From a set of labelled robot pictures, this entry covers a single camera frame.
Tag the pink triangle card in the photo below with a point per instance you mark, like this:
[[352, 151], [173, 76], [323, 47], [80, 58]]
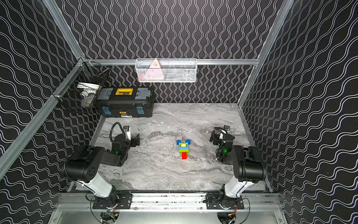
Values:
[[154, 72]]

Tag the black deli toolbox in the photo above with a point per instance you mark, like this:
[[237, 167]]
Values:
[[126, 102]]

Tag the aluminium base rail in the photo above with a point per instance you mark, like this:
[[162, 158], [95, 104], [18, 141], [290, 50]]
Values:
[[171, 202]]

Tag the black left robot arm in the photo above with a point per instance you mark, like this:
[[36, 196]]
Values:
[[82, 166]]

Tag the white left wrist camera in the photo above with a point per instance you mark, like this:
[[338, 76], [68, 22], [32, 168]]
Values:
[[127, 131]]

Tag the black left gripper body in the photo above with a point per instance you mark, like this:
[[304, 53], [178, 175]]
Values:
[[134, 140]]

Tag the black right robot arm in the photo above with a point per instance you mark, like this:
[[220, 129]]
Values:
[[246, 161]]

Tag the white roll in basket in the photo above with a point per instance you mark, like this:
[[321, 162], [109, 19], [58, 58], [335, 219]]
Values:
[[87, 88]]

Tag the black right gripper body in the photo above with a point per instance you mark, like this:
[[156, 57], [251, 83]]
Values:
[[216, 141]]

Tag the clear plastic wall basket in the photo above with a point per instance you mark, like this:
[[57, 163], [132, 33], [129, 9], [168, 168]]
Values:
[[176, 70]]

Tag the black wire wall basket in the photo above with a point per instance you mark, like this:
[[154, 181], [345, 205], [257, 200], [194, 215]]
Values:
[[70, 98]]

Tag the lime green square lego brick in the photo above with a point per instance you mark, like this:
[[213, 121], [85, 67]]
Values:
[[184, 151]]

